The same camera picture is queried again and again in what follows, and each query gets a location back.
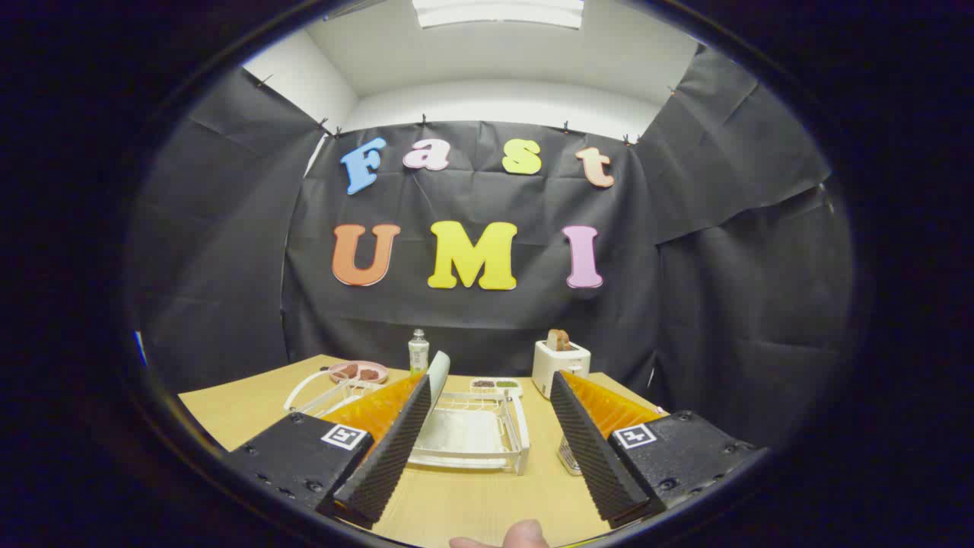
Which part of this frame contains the white toaster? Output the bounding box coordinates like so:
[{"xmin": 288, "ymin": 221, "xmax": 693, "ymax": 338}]
[{"xmin": 531, "ymin": 340, "xmax": 592, "ymax": 400}]

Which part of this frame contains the white dish rack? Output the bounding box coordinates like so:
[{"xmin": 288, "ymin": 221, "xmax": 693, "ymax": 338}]
[{"xmin": 283, "ymin": 368, "xmax": 531, "ymax": 476}]

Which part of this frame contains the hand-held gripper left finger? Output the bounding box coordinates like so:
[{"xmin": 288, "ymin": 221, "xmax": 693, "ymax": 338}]
[{"xmin": 227, "ymin": 373, "xmax": 433, "ymax": 531}]

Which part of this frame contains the white divided sauce tray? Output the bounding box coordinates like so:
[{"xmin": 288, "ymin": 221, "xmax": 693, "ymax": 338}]
[{"xmin": 469, "ymin": 378, "xmax": 524, "ymax": 398}]

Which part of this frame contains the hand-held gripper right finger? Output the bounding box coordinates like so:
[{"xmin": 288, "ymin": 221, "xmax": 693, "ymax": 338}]
[{"xmin": 549, "ymin": 371, "xmax": 768, "ymax": 530}]

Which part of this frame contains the pale green plate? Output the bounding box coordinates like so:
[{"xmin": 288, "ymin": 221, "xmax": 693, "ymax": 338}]
[{"xmin": 423, "ymin": 350, "xmax": 452, "ymax": 416}]

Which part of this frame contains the pink plate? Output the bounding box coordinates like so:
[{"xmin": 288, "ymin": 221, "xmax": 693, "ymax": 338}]
[{"xmin": 328, "ymin": 361, "xmax": 390, "ymax": 385}]

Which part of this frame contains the metal wire basket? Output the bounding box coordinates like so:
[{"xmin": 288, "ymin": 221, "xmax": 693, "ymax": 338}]
[{"xmin": 557, "ymin": 435, "xmax": 584, "ymax": 476}]

